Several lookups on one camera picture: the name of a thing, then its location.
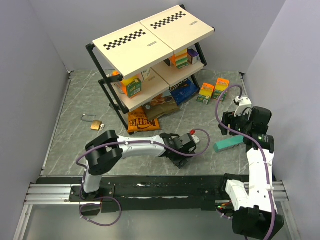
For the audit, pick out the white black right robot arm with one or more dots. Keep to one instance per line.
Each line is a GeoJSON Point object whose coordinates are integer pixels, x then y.
{"type": "Point", "coordinates": [255, 212]}

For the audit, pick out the orange green box left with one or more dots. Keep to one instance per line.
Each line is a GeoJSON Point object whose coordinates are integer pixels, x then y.
{"type": "Point", "coordinates": [205, 93]}

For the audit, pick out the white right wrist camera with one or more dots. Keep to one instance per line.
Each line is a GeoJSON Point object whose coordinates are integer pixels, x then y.
{"type": "Point", "coordinates": [242, 104]}

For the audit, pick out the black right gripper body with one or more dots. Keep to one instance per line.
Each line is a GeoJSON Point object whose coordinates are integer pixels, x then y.
{"type": "Point", "coordinates": [240, 123]}

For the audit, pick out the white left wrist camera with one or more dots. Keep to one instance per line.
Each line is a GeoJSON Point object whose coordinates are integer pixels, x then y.
{"type": "Point", "coordinates": [195, 138]}

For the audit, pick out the orange green box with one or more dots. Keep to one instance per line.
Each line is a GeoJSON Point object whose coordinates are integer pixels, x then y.
{"type": "Point", "coordinates": [205, 93]}
{"type": "Point", "coordinates": [221, 85]}

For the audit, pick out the white carton on shelf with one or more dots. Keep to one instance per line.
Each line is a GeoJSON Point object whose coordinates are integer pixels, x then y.
{"type": "Point", "coordinates": [145, 74]}

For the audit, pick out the teal rectangular box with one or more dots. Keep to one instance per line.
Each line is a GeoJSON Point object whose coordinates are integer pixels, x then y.
{"type": "Point", "coordinates": [227, 144]}

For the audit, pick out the orange green box right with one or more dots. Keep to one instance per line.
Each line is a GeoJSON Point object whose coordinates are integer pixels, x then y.
{"type": "Point", "coordinates": [221, 85]}

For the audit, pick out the purple white small box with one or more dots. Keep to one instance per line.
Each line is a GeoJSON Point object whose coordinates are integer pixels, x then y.
{"type": "Point", "coordinates": [192, 56]}

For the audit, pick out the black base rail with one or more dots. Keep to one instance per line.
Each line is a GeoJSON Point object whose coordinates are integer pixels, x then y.
{"type": "Point", "coordinates": [145, 193]}

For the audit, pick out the black frame cream shelf rack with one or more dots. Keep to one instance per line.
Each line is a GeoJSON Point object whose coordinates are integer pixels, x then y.
{"type": "Point", "coordinates": [148, 43]}

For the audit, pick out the blue snack bag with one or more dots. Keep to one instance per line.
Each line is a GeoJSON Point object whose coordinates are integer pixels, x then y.
{"type": "Point", "coordinates": [183, 90]}

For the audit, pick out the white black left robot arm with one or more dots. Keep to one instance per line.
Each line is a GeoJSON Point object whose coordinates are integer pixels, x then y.
{"type": "Point", "coordinates": [104, 152]}

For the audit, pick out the green yellow box on shelf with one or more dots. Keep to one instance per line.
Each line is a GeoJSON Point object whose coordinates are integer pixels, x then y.
{"type": "Point", "coordinates": [131, 86]}

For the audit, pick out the aluminium frame rail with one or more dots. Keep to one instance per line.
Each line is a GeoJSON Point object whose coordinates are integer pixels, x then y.
{"type": "Point", "coordinates": [49, 194]}

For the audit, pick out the orange Kettle chips bag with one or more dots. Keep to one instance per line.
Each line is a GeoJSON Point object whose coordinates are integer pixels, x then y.
{"type": "Point", "coordinates": [138, 122]}

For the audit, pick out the brown chips bag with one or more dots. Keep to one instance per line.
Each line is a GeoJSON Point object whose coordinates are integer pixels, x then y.
{"type": "Point", "coordinates": [162, 104]}

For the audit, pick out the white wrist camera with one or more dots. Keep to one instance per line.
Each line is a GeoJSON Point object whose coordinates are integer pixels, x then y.
{"type": "Point", "coordinates": [242, 104]}
{"type": "Point", "coordinates": [195, 138]}

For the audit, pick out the stacked sponges pack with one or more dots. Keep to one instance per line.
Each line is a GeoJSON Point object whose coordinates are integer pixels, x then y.
{"type": "Point", "coordinates": [180, 60]}

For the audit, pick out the orange bottle on shelf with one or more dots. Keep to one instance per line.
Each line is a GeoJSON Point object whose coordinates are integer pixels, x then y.
{"type": "Point", "coordinates": [118, 84]}

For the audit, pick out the brass padlock with key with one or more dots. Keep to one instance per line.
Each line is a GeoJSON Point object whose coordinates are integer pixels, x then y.
{"type": "Point", "coordinates": [96, 125]}

